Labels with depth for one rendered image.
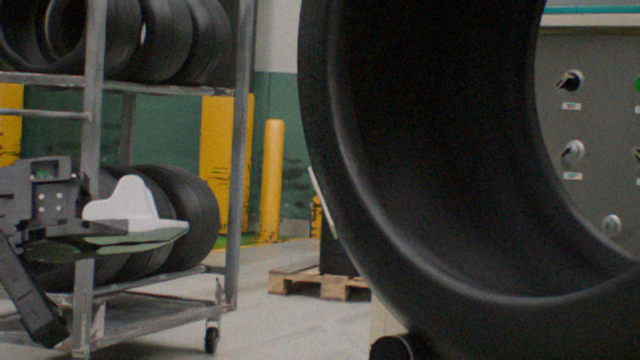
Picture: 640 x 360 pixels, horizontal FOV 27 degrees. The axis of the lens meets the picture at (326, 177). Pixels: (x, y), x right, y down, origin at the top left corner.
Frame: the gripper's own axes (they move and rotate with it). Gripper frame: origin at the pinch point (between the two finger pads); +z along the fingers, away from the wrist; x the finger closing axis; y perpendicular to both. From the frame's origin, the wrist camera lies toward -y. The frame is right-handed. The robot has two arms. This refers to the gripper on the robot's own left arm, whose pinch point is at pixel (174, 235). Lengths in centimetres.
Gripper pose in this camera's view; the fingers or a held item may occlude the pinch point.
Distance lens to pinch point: 120.7
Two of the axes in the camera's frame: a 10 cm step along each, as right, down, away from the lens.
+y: -0.5, -9.5, 3.0
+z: 10.0, -0.7, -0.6
